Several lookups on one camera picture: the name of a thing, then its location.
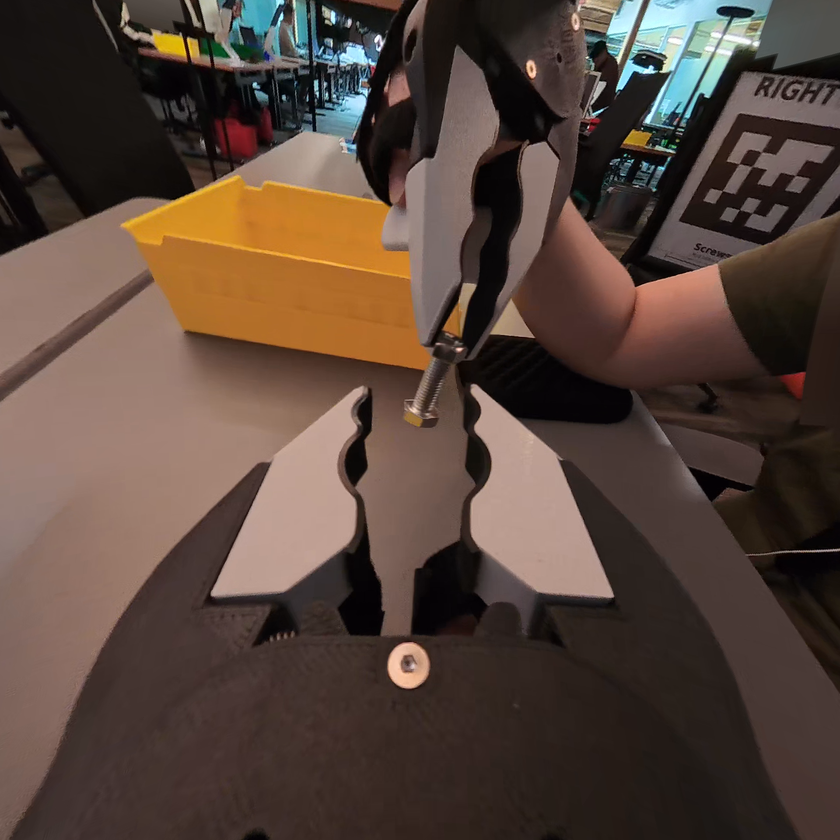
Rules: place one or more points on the person's right hand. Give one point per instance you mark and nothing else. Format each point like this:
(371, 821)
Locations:
(398, 184)

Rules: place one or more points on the steel hex nut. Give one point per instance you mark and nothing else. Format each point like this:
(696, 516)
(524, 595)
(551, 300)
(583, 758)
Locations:
(449, 348)

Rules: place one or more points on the person's right forearm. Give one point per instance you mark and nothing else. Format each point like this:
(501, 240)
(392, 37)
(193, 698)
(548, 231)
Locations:
(623, 315)

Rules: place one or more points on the black high-back chair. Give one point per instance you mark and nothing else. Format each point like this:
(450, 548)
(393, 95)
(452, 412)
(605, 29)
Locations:
(79, 118)

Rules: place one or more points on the red storage bin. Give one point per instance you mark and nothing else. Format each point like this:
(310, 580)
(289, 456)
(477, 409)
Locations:
(236, 138)

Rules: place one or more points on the black framed sign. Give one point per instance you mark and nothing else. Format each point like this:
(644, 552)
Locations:
(754, 170)

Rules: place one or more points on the steel hex bolt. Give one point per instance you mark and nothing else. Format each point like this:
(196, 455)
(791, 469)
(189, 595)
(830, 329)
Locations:
(426, 394)

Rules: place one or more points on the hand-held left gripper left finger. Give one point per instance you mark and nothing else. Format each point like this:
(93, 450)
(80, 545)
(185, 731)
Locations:
(295, 525)

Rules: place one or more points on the grey metal bin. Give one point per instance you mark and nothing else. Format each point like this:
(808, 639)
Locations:
(623, 207)

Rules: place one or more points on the black swivel office chair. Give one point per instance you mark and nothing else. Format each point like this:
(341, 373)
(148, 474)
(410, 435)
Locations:
(617, 131)

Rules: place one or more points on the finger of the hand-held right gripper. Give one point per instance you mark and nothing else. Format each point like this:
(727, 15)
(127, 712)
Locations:
(543, 190)
(446, 197)

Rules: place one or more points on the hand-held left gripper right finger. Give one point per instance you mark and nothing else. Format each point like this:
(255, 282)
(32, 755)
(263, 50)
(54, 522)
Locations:
(531, 525)

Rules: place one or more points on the orange object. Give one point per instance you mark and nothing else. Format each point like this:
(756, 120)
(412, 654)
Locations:
(795, 384)

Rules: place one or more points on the black wrist rest pad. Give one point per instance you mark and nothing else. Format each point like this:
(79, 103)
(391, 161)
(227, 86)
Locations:
(558, 394)

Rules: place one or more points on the yellow plastic bin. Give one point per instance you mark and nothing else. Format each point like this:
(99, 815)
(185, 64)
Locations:
(262, 295)

